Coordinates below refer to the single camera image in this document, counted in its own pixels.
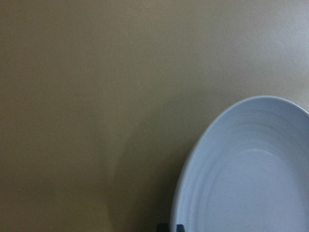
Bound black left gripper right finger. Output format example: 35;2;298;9
176;224;185;232

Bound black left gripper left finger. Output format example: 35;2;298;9
156;224;169;232

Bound blue round plate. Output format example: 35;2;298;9
169;96;309;232

